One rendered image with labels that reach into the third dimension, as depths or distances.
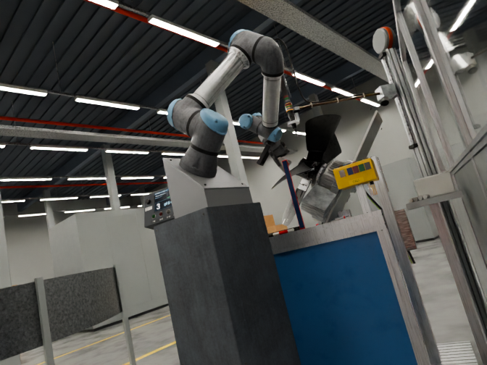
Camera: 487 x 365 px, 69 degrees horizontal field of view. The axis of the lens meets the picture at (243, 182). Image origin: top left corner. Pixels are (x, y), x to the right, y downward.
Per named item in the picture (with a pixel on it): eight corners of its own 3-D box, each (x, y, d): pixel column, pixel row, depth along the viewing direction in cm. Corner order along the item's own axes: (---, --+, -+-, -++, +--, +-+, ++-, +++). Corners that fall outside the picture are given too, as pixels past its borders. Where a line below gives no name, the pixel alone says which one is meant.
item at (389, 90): (393, 99, 218) (389, 87, 219) (399, 94, 211) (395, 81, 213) (378, 102, 216) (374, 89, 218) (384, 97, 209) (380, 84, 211)
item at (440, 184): (454, 192, 188) (446, 172, 190) (456, 191, 174) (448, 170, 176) (419, 200, 195) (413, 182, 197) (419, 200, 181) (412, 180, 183)
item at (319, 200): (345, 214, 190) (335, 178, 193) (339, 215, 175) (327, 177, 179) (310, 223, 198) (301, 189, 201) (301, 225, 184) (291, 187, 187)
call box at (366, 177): (380, 183, 150) (373, 159, 152) (377, 182, 142) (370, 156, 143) (343, 193, 157) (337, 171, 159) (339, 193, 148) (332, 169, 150)
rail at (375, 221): (388, 228, 146) (382, 209, 147) (387, 228, 142) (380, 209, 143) (208, 269, 183) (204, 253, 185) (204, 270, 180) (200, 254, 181)
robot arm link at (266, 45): (293, 39, 142) (285, 137, 176) (272, 32, 147) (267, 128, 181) (276, 49, 136) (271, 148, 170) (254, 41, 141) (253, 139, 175)
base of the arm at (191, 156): (193, 177, 130) (202, 152, 127) (172, 160, 139) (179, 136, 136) (222, 178, 141) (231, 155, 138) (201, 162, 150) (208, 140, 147)
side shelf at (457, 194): (456, 198, 190) (454, 192, 190) (463, 196, 158) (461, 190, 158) (409, 208, 200) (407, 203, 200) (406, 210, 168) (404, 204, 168)
